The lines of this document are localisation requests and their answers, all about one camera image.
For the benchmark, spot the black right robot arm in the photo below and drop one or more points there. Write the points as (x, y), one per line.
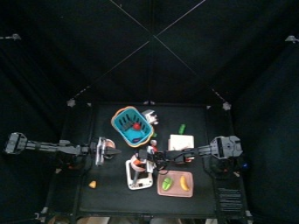
(217, 148)

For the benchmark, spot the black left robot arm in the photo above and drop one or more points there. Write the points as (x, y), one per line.
(47, 146)

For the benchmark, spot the pink rectangular plate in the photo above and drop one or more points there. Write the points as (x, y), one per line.
(175, 185)

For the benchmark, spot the orange toy carrot piece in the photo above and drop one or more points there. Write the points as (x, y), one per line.
(92, 184)

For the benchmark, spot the peach round toy bowl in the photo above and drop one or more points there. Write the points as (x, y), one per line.
(109, 143)

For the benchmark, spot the red white toy bottle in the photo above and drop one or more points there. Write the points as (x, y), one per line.
(153, 145)

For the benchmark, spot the white square box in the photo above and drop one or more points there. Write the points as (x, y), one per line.
(180, 142)

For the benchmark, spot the small green toy piece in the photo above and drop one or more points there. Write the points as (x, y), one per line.
(153, 134)

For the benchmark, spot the white rectangular tray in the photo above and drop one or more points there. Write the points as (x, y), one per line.
(139, 182)

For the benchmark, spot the green toy vegetable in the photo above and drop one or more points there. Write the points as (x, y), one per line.
(165, 183)

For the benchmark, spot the teal basket with orange rim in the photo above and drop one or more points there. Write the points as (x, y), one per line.
(132, 126)

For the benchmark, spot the red toy tomato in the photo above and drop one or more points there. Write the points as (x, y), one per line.
(136, 126)

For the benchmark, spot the yellow toy banana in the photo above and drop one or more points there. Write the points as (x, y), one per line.
(184, 183)

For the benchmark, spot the white grey toy figure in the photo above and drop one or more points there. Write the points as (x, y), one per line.
(149, 116)

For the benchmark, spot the grey frame corner bracket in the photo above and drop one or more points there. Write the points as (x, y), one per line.
(225, 106)
(71, 102)

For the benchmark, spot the grey frame clamp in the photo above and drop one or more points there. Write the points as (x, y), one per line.
(291, 38)
(13, 37)

